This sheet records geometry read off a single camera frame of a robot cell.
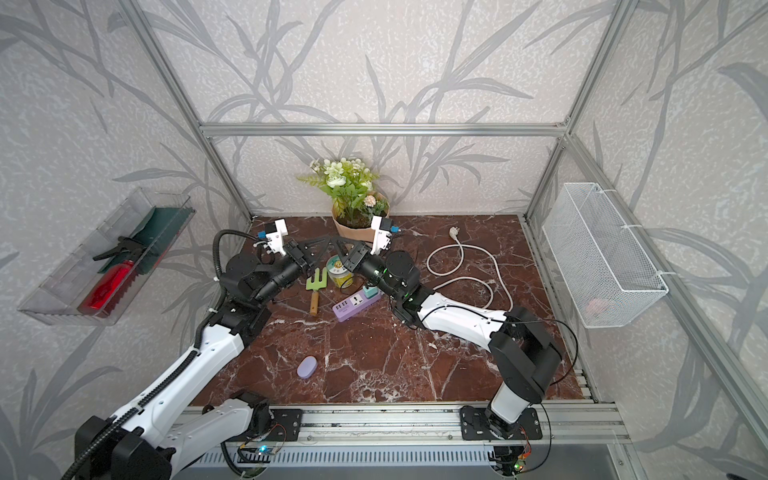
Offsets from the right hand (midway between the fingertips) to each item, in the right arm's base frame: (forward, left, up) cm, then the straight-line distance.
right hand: (331, 240), depth 67 cm
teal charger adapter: (+3, -6, -29) cm, 29 cm away
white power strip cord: (+2, -44, -35) cm, 57 cm away
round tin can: (+9, +5, -29) cm, 30 cm away
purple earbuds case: (-18, +10, -32) cm, 39 cm away
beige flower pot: (+27, +1, -19) cm, 33 cm away
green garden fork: (+8, +13, -33) cm, 37 cm away
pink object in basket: (-10, -63, -15) cm, 66 cm away
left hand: (-1, -1, 0) cm, 1 cm away
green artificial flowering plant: (+28, 0, -6) cm, 29 cm away
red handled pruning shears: (-11, +43, +1) cm, 44 cm away
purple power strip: (+1, 0, -33) cm, 33 cm away
